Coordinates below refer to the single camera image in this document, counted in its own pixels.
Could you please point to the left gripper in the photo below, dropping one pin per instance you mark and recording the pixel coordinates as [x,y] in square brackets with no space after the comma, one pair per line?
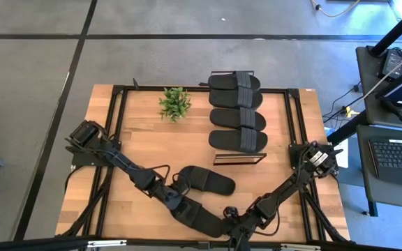
[176,204]

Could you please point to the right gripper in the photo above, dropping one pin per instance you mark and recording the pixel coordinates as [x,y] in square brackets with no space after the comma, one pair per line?
[246,224]

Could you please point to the black rubber slide sandal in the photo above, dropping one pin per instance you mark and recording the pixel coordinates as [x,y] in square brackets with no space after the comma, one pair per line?
[229,98]
[229,140]
[211,181]
[229,82]
[229,119]
[211,224]

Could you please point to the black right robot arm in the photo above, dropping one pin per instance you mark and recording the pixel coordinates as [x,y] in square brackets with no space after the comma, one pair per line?
[284,188]

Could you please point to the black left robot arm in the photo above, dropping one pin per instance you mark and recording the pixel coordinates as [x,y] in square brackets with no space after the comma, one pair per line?
[127,167]

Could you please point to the small green potted plant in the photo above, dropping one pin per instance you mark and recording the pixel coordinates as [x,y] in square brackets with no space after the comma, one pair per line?
[174,104]

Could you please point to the white paper sheet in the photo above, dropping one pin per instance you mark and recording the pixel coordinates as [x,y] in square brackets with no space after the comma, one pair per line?
[343,158]

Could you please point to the grey side table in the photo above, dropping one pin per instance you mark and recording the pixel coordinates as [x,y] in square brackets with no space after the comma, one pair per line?
[389,198]
[368,87]

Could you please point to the black crossbar with silver brackets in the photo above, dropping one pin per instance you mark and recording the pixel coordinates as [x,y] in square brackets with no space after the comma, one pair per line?
[30,244]

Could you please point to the small yellow floor tag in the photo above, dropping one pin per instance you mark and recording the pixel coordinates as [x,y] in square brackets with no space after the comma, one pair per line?
[351,112]

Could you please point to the black laptop keyboard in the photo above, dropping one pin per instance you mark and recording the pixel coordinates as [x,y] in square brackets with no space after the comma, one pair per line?
[400,158]

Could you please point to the black power adapter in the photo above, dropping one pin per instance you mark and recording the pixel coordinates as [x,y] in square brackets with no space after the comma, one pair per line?
[393,61]

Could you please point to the wooden shelf with black frame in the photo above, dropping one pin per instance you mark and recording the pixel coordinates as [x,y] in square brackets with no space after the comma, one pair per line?
[239,158]

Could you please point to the black aluminium table frame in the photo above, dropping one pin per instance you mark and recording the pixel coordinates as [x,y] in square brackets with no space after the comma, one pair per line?
[152,88]

